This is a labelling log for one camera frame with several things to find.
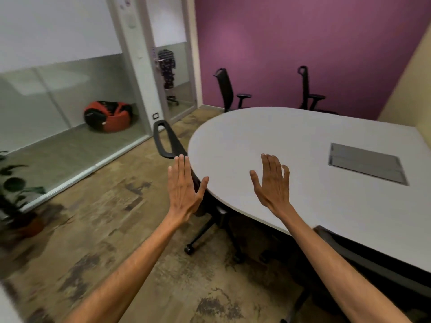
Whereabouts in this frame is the person's left hand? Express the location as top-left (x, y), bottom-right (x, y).
top-left (167, 155), bottom-right (209, 226)

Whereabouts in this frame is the person's right hand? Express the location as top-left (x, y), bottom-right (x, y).
top-left (249, 153), bottom-right (294, 218)

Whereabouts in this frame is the person's right forearm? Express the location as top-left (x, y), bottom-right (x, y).
top-left (279, 204), bottom-right (412, 323)

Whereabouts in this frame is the person's left forearm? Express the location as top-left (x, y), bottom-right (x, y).
top-left (63, 212), bottom-right (188, 323)

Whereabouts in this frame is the black mesh office chair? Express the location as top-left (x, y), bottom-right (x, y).
top-left (214, 68), bottom-right (252, 113)
top-left (279, 225), bottom-right (431, 323)
top-left (153, 120), bottom-right (246, 264)
top-left (297, 66), bottom-right (338, 115)

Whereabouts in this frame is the red and black bean bag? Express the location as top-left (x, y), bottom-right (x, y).
top-left (84, 101), bottom-right (133, 133)

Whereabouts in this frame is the dark patterned garment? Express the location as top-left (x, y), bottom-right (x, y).
top-left (158, 49), bottom-right (176, 90)

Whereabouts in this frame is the glass door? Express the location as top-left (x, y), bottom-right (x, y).
top-left (144, 0), bottom-right (198, 122)

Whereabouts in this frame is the brown plant pot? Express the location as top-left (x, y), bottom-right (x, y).
top-left (13, 212), bottom-right (45, 238)

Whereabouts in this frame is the green leafy plant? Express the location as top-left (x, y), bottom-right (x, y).
top-left (0, 151), bottom-right (46, 220)

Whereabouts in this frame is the grey table cable hatch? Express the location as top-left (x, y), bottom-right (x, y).
top-left (329, 143), bottom-right (409, 186)

